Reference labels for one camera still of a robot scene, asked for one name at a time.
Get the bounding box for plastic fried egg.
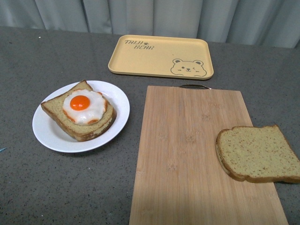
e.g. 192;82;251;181
62;89;108;126

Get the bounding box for yellow bear tray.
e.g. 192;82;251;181
108;35;214;80

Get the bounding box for white round plate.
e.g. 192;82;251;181
32;81;130;153

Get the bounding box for bread slice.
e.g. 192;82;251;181
216;125;300;183
41;80;117;142

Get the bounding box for bamboo cutting board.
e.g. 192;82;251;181
129;86;288;225

